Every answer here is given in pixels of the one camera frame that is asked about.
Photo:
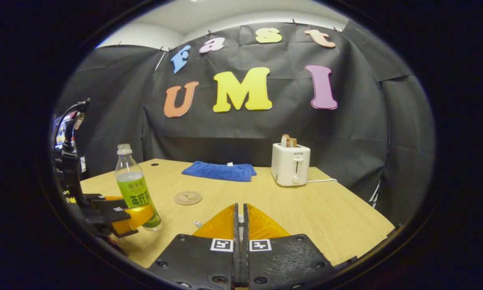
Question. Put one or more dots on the white teacup lid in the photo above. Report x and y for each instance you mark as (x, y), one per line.
(240, 219)

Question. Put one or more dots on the round wooden coaster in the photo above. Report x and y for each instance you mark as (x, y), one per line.
(188, 197)

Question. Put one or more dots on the brown bread slice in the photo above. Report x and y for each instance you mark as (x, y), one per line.
(284, 141)
(292, 142)

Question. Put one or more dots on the white toaster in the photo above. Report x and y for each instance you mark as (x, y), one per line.
(290, 165)

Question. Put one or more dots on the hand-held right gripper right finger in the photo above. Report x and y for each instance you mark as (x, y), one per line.
(285, 262)

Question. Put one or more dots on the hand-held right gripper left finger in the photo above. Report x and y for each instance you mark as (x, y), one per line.
(197, 262)

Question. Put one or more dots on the clear green-label water bottle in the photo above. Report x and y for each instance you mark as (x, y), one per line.
(129, 177)

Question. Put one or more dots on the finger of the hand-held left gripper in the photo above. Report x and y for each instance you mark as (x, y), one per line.
(98, 197)
(112, 213)

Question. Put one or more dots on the blue towel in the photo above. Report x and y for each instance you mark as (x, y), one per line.
(221, 171)

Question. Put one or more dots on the colourful display screen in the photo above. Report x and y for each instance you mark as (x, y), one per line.
(60, 131)

